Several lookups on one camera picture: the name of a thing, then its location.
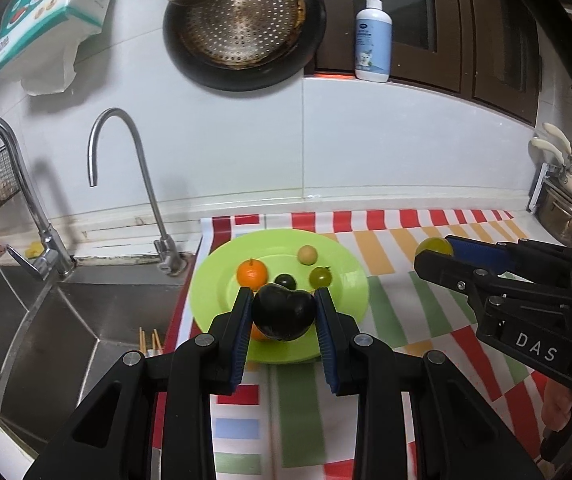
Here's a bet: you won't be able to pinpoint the cream knife handle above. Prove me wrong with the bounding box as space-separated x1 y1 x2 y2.
543 122 572 145
530 137 567 162

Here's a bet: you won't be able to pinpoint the dark purple plum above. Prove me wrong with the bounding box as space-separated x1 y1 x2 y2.
252 283 317 342

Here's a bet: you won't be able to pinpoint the green plate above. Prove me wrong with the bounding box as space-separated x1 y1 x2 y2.
188 228 369 365

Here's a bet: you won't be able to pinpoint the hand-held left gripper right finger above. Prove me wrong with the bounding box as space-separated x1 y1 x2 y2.
313 287 547 480

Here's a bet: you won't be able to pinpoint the large steel faucet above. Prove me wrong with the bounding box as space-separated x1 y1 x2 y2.
0 114 76 281

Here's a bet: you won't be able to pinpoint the thin gooseneck faucet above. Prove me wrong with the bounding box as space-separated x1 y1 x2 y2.
87 108 184 275

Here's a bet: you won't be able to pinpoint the perforated metal steamer plate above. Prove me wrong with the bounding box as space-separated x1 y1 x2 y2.
178 0 307 66

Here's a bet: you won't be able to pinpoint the small orange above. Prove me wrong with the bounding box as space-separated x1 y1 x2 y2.
236 258 269 291

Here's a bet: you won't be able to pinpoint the steel sink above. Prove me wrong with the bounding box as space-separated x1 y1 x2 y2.
0 260 197 456

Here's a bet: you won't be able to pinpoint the striped colourful cloth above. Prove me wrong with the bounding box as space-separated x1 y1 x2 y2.
148 207 572 480

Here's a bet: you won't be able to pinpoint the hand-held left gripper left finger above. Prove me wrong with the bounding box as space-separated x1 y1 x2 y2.
23 287 256 480

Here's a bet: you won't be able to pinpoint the white pump bottle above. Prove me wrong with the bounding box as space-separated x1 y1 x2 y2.
354 0 393 83

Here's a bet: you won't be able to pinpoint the wooden chopsticks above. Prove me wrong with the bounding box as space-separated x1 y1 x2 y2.
138 327 164 357

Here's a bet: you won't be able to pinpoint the metal dish rack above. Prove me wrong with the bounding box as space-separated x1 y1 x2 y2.
528 161 554 213

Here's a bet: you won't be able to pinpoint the black pan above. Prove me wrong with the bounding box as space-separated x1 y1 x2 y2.
162 0 327 92

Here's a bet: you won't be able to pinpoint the dark brown cabinet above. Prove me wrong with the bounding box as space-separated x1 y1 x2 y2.
306 0 542 126

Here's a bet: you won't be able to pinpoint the steel pot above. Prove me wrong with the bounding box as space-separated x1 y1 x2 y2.
536 180 572 246

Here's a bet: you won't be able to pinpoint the person's right hand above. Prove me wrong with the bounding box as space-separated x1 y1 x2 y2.
541 377 572 432

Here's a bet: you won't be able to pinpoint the paper towel pack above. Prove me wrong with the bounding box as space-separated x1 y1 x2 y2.
0 0 126 96

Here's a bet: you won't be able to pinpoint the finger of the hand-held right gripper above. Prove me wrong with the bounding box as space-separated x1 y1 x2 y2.
443 234 572 297
413 250 572 309

